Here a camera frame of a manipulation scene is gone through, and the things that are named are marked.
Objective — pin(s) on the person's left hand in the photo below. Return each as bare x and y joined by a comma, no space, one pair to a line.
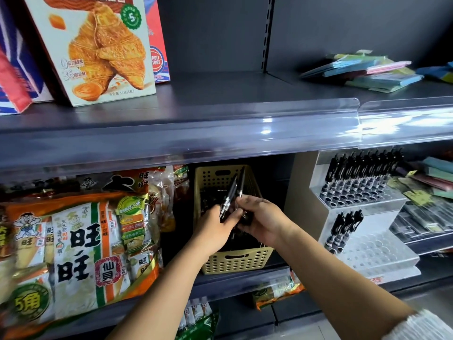
208,233

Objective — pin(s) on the person's right hand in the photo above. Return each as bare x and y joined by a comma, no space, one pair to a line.
267,223

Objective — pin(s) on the person's left thumb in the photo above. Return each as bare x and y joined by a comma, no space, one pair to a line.
233,224

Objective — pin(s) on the person's right thumb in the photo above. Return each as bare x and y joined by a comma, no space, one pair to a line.
244,224

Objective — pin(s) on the black pen with clear grip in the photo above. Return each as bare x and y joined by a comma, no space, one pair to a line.
228,196

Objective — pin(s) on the slim black pen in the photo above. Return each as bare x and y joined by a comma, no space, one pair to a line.
241,182

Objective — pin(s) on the person's left forearm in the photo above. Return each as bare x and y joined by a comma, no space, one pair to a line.
166,290

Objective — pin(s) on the person's right forearm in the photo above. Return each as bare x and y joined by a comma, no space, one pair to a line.
336,279

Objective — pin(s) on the pile of black pens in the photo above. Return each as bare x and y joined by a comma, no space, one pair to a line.
208,201

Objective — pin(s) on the yellow plastic basket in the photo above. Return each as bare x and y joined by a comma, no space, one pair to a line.
237,260

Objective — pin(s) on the lower grey shelf board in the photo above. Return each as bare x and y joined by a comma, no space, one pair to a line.
240,279

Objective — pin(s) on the orange and green snack bag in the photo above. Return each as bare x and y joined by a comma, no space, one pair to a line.
279,290

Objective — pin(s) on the clear bag of snacks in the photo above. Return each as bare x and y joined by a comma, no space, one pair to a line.
162,198

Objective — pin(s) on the green and white snack bag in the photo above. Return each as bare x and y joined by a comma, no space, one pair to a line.
198,322

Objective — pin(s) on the long clear shelf edge strip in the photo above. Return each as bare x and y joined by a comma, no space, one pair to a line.
177,138

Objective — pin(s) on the row of black click pens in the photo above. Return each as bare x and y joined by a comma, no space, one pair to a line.
357,173

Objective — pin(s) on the grey metal shelf board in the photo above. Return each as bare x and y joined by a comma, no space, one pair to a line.
212,95

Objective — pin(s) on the white pen display stand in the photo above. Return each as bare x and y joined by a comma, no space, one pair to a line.
375,244

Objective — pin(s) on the large white orange cracker bag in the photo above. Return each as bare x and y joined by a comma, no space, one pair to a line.
78,258

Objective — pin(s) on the yellow paper tag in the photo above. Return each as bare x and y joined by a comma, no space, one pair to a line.
418,197

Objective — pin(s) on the pile of dark packaged stationery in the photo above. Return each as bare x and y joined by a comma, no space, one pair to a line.
421,219

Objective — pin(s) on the short clear shelf edge strip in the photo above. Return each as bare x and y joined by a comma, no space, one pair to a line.
407,123

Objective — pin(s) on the stack of dark notebooks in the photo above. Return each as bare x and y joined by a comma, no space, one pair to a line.
430,177

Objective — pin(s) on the slotted grey shelf upright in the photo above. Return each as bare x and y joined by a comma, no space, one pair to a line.
268,31

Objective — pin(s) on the stack of pastel notebooks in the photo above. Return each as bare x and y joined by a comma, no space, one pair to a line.
371,74

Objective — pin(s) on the red and blue box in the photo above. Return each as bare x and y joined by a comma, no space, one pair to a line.
157,38

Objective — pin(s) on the white knit sleeve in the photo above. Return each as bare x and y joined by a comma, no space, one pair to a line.
423,327

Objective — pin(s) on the cream pastry box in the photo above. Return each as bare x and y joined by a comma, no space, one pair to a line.
99,49

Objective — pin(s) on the blue and yellow notebook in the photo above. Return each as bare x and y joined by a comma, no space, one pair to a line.
437,72

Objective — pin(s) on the red snack packet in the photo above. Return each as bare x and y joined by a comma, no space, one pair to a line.
12,84

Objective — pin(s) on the blue and white box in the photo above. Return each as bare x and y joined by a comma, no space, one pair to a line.
21,67

